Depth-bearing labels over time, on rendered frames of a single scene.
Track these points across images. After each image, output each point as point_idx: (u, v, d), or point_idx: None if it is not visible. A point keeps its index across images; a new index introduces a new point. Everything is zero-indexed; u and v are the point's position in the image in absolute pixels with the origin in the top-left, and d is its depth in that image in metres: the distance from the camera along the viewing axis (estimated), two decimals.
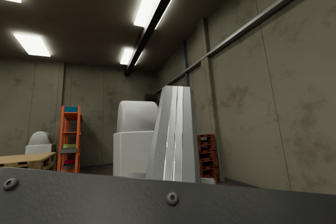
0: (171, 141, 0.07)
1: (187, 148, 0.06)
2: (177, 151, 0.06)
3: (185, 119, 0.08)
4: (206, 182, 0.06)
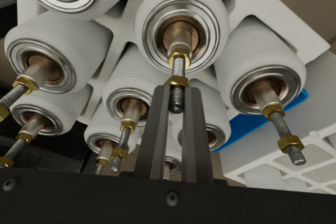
0: (160, 140, 0.07)
1: (199, 149, 0.06)
2: (190, 152, 0.06)
3: (195, 119, 0.08)
4: (218, 183, 0.06)
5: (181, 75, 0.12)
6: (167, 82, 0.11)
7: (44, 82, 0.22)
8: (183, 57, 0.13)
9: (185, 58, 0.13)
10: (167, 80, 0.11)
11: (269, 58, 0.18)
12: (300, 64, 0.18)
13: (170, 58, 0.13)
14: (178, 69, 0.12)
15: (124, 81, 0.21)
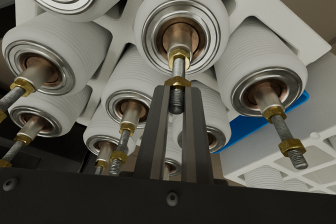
0: (160, 140, 0.07)
1: (199, 149, 0.06)
2: (190, 152, 0.06)
3: (195, 119, 0.08)
4: (218, 183, 0.06)
5: (183, 77, 0.12)
6: (170, 80, 0.11)
7: (42, 84, 0.22)
8: (185, 59, 0.13)
9: (187, 61, 0.13)
10: (170, 78, 0.11)
11: (270, 60, 0.18)
12: (301, 66, 0.18)
13: (172, 56, 0.13)
14: (181, 70, 0.12)
15: (123, 83, 0.21)
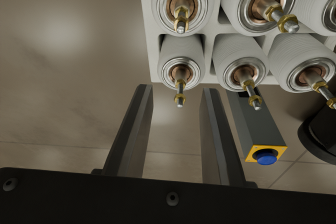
0: (133, 138, 0.07)
1: (228, 151, 0.06)
2: (219, 154, 0.06)
3: (219, 121, 0.08)
4: (248, 186, 0.06)
5: None
6: None
7: (256, 74, 0.32)
8: (177, 14, 0.22)
9: (177, 12, 0.22)
10: None
11: None
12: None
13: None
14: None
15: (235, 25, 0.27)
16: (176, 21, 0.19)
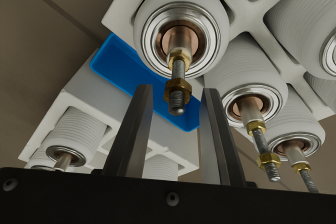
0: (133, 138, 0.07)
1: (228, 151, 0.06)
2: (219, 154, 0.06)
3: (219, 121, 0.08)
4: (248, 186, 0.06)
5: None
6: None
7: None
8: None
9: None
10: None
11: None
12: None
13: None
14: None
15: None
16: None
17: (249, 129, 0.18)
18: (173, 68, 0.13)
